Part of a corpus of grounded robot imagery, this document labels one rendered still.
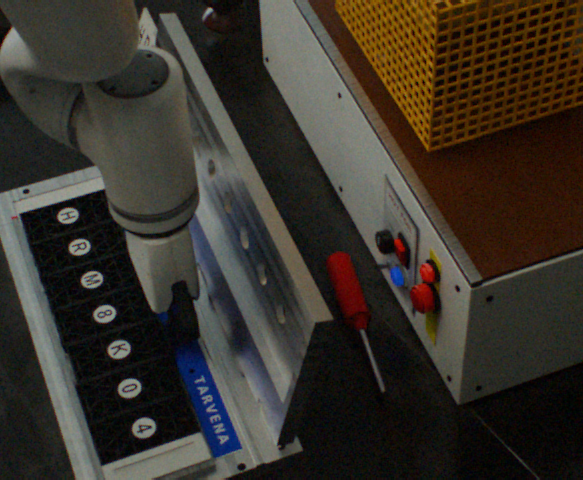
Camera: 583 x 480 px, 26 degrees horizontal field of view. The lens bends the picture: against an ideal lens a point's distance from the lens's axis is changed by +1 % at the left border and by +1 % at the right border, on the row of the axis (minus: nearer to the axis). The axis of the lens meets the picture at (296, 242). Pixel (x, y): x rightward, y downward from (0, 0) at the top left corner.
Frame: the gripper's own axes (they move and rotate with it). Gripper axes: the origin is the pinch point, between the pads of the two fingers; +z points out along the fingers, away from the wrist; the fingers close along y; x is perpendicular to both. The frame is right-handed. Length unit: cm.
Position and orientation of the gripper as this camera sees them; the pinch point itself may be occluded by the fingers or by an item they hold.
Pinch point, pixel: (173, 306)
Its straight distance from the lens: 130.8
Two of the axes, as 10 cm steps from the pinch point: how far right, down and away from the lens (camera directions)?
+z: 0.4, 6.5, 7.6
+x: 9.3, -2.9, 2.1
